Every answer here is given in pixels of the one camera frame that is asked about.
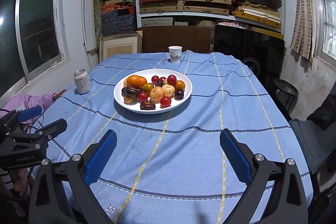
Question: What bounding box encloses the brownish yellow longan fruit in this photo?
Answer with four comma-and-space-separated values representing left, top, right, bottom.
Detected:
123, 96, 134, 104

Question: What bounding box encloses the operator left hand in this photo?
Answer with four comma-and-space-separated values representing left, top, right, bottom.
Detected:
14, 168, 32, 196

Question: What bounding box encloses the white beverage can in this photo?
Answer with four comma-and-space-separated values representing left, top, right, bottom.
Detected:
73, 69, 91, 94

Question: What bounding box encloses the dark brown wrinkled fruit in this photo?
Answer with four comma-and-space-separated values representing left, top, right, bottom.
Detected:
121, 87, 142, 98

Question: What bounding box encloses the dark flat persimmon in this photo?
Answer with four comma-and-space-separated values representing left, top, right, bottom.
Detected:
140, 100, 155, 110

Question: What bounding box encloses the dark blue chair cushion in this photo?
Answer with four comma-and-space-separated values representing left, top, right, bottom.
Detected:
289, 119, 335, 174

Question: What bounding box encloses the pale yellow round fruit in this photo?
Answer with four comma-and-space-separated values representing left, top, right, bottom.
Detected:
123, 79, 128, 87

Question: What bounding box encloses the black round stool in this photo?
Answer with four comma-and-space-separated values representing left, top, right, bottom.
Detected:
274, 79, 299, 114

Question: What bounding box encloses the large orange mandarin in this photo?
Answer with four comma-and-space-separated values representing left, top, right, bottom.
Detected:
126, 75, 141, 88

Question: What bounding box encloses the yellow orange tomato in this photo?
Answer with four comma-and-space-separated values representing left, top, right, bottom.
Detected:
142, 83, 154, 94

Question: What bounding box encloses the large peach round fruit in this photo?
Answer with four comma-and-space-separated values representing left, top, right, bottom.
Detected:
149, 86, 163, 103

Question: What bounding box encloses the small orange mandarin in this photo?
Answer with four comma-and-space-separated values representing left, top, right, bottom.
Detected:
138, 76, 147, 88

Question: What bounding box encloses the large pale pear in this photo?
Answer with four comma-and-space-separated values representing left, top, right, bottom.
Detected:
161, 84, 175, 97

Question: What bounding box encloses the dark purple small plum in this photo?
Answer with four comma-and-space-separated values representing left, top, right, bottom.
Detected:
155, 79, 163, 87

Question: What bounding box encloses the white round plate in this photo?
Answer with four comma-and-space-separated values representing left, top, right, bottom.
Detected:
113, 69, 193, 114

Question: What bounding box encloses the cardboard box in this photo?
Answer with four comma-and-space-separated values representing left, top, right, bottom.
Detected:
99, 31, 143, 63

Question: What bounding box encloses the small amber orange fruit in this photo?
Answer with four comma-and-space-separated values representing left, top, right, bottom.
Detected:
175, 80, 186, 90

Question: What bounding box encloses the stack of blue fabric boxes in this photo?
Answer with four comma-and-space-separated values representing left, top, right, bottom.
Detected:
93, 0, 137, 42

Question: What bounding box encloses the white paper cup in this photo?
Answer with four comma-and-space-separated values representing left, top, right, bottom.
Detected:
169, 46, 182, 63

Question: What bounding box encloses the dark wooden board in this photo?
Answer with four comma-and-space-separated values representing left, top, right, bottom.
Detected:
140, 26, 211, 53

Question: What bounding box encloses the patterned hanging curtain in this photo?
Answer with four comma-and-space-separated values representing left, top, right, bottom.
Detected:
290, 0, 314, 63

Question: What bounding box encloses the black cable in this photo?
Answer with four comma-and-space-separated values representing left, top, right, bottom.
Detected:
0, 107, 47, 135

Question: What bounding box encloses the aluminium window frame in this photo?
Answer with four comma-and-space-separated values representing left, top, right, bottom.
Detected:
1, 0, 69, 105

